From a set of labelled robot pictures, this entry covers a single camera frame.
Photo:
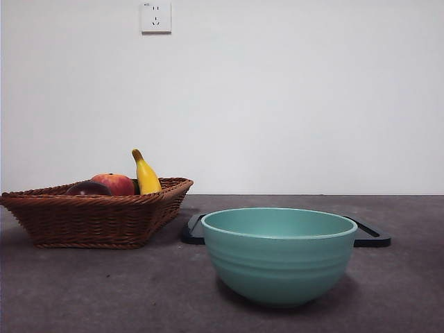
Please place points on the white wall socket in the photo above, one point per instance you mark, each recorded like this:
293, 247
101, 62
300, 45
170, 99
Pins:
156, 17

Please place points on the teal ceramic bowl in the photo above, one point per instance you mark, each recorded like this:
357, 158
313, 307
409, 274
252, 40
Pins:
281, 270

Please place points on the red orange peach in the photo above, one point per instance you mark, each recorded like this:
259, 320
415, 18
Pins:
118, 183

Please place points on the dark red plum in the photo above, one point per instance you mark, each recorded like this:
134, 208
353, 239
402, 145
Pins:
88, 189

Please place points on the brown wicker basket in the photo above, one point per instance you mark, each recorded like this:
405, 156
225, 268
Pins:
86, 222

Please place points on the yellow banana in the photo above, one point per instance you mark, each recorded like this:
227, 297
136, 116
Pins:
146, 177

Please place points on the dark rectangular tray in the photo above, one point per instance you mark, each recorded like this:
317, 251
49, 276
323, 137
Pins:
192, 236

